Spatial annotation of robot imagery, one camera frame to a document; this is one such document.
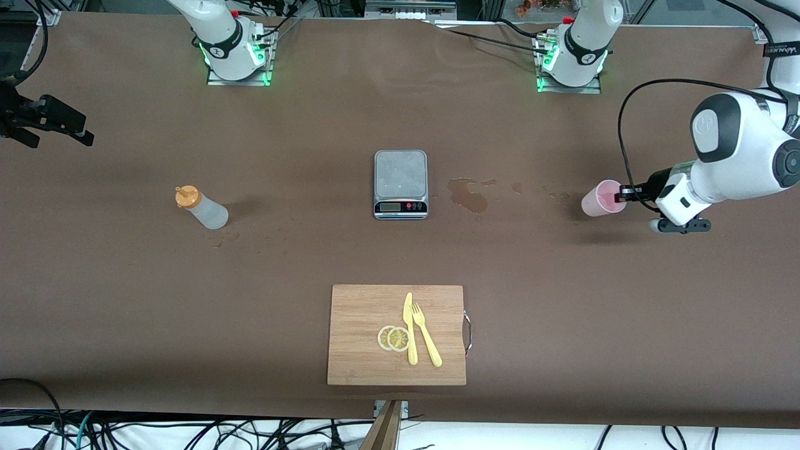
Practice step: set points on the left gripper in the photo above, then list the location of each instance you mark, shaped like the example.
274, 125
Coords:
655, 183

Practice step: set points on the pink plastic cup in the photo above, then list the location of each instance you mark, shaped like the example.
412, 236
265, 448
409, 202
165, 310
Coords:
597, 201

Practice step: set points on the clear sauce bottle orange cap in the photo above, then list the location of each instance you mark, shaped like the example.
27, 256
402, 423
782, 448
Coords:
209, 215

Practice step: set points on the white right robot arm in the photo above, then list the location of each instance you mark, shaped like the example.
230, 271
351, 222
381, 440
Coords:
219, 37

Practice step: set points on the orange red background objects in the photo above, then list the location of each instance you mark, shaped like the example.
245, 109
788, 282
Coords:
525, 7

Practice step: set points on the silver digital kitchen scale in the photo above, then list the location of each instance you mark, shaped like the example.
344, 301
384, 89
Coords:
400, 175

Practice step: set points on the yellow plastic fork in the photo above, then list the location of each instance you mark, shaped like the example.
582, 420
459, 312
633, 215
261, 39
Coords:
428, 340

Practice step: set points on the yellow plastic knife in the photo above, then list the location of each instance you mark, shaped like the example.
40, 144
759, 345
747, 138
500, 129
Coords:
410, 337

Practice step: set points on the lemon slice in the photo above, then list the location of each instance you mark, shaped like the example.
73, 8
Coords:
399, 339
382, 337

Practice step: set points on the white power strip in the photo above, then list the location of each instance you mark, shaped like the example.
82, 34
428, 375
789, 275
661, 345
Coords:
409, 12

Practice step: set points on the wooden cutting board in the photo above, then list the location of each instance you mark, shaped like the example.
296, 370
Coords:
362, 337

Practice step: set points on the aluminium frame corner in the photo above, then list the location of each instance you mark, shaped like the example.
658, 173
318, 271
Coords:
759, 32
49, 17

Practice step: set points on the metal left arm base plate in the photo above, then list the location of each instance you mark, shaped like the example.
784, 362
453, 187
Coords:
565, 90

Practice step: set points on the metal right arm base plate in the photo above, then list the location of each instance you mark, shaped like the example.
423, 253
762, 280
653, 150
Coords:
237, 82

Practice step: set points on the metal bracket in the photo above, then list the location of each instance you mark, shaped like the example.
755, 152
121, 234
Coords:
404, 409

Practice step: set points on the wooden post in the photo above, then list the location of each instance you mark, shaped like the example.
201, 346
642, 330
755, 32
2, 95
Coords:
384, 431

